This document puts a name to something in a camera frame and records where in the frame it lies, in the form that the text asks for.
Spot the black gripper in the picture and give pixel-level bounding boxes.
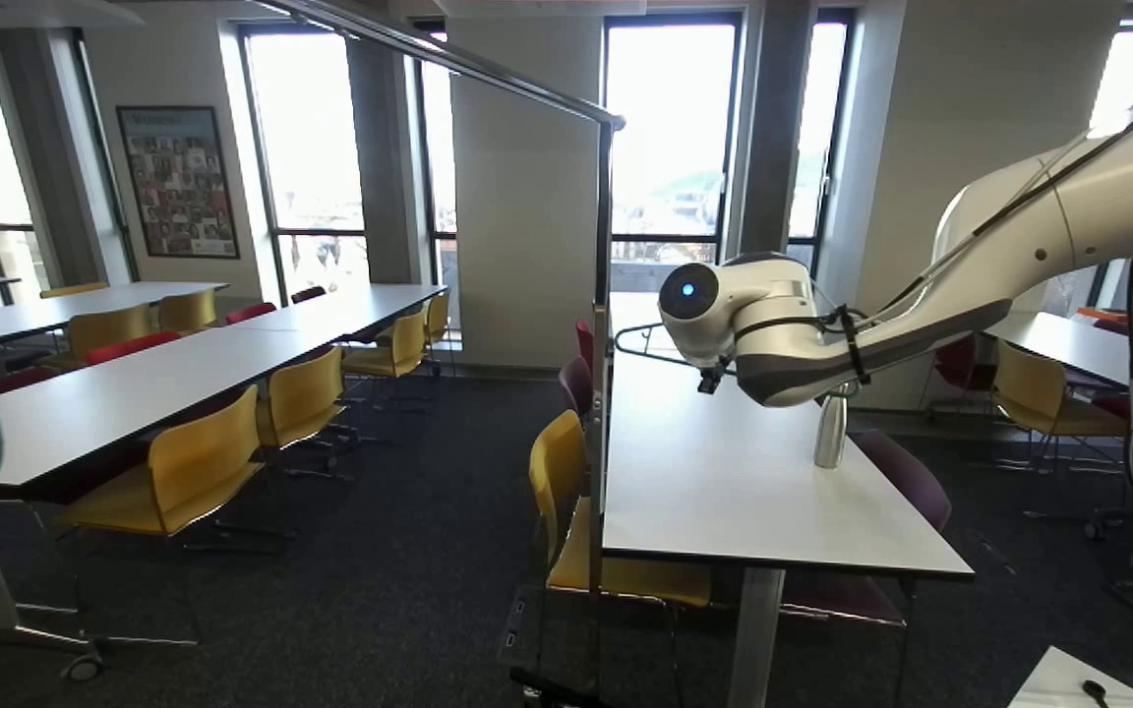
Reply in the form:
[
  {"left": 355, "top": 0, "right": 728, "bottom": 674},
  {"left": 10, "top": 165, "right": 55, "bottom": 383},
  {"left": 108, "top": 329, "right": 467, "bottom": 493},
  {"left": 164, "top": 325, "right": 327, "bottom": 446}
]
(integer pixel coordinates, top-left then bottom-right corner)
[{"left": 694, "top": 353, "right": 733, "bottom": 402}]

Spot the green wire hanger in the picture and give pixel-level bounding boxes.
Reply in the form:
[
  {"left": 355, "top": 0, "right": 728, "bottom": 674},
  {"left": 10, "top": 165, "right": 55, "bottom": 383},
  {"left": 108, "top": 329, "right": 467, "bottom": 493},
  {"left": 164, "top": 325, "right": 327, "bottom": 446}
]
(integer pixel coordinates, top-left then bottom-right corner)
[{"left": 610, "top": 317, "right": 745, "bottom": 383}]

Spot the metal rod clothes rack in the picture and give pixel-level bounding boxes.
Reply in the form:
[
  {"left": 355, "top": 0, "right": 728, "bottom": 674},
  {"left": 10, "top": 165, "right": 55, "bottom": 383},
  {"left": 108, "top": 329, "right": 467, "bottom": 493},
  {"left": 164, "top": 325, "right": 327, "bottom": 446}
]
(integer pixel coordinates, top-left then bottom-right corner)
[{"left": 256, "top": 0, "right": 629, "bottom": 423}]

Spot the white work table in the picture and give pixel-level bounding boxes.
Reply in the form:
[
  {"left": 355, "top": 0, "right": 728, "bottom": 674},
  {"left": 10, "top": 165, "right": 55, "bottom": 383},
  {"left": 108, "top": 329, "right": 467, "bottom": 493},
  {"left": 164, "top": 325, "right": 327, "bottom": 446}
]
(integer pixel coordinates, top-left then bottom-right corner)
[{"left": 598, "top": 345, "right": 978, "bottom": 708}]

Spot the stainless steel bottle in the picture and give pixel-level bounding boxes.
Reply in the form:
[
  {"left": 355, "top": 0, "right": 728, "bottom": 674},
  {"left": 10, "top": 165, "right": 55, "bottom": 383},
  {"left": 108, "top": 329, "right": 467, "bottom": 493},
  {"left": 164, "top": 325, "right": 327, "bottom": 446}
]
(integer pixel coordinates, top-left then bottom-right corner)
[{"left": 809, "top": 389, "right": 852, "bottom": 473}]

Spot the purple chair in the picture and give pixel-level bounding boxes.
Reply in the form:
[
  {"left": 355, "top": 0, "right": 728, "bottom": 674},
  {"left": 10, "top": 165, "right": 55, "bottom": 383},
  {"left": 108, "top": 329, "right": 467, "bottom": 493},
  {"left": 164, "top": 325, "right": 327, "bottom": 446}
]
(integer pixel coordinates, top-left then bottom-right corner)
[
  {"left": 778, "top": 427, "right": 956, "bottom": 632},
  {"left": 555, "top": 353, "right": 598, "bottom": 423}
]

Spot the yellow chair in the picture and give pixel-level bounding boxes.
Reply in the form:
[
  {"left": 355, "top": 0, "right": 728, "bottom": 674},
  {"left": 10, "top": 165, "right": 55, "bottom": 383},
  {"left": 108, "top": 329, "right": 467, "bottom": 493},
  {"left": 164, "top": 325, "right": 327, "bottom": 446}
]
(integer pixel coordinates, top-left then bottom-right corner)
[
  {"left": 252, "top": 343, "right": 349, "bottom": 458},
  {"left": 421, "top": 287, "right": 458, "bottom": 345},
  {"left": 522, "top": 406, "right": 715, "bottom": 612},
  {"left": 63, "top": 302, "right": 156, "bottom": 362},
  {"left": 151, "top": 287, "right": 222, "bottom": 334},
  {"left": 55, "top": 383, "right": 268, "bottom": 544},
  {"left": 993, "top": 343, "right": 1129, "bottom": 446},
  {"left": 340, "top": 305, "right": 431, "bottom": 384}
]

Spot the white platform board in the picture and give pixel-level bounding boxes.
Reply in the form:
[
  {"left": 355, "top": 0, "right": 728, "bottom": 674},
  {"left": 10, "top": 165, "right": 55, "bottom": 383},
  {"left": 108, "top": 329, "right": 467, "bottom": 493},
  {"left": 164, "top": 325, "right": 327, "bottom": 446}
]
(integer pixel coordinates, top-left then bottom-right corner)
[{"left": 1007, "top": 640, "right": 1133, "bottom": 708}]

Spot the long white table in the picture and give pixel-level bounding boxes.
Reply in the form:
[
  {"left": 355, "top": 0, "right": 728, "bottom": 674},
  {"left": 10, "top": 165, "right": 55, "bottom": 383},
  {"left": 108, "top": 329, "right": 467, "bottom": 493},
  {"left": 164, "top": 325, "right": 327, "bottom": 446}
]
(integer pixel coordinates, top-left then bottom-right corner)
[
  {"left": 0, "top": 274, "right": 227, "bottom": 350},
  {"left": 0, "top": 279, "right": 448, "bottom": 684}
]

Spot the framed colourful wall picture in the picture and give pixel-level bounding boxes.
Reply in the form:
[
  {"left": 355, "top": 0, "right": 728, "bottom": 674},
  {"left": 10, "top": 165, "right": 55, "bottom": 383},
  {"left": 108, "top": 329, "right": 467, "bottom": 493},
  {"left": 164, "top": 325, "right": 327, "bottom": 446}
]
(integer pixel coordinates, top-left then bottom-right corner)
[{"left": 115, "top": 101, "right": 245, "bottom": 262}]

